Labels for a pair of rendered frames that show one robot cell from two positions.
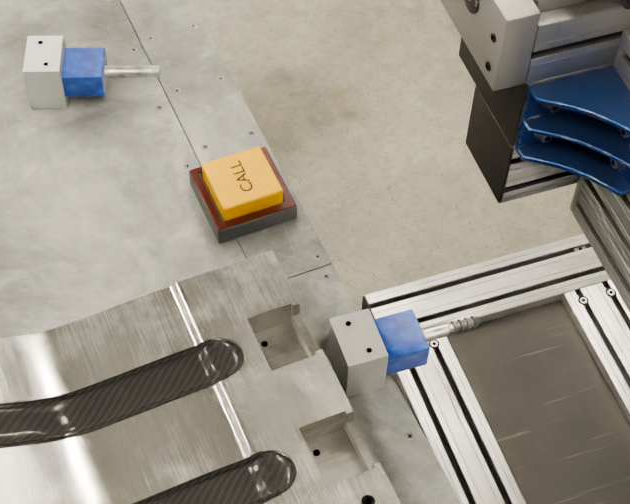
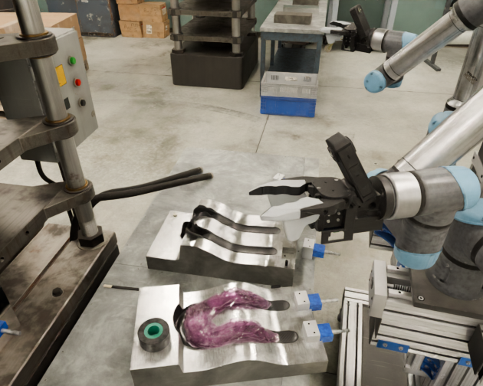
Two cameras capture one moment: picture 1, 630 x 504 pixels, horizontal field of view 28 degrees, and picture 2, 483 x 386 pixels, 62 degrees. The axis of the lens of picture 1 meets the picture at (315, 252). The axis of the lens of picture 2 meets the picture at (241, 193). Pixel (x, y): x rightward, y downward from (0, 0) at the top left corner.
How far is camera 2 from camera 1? 64 cm
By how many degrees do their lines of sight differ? 31
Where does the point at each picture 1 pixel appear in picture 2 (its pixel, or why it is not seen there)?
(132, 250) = not seen: hidden behind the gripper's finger
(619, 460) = (396, 359)
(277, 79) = (356, 240)
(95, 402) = (247, 228)
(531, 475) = (367, 349)
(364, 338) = (310, 243)
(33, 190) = (263, 200)
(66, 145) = not seen: hidden behind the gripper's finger
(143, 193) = not seen: hidden behind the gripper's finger
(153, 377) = (261, 229)
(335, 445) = (289, 256)
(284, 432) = (279, 246)
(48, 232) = (261, 207)
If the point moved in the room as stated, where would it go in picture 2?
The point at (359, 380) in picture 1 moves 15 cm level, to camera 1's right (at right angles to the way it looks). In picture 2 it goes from (305, 253) to (345, 271)
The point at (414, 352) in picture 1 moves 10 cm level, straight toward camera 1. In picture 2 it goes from (320, 252) to (303, 266)
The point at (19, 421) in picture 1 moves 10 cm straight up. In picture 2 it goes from (231, 224) to (231, 201)
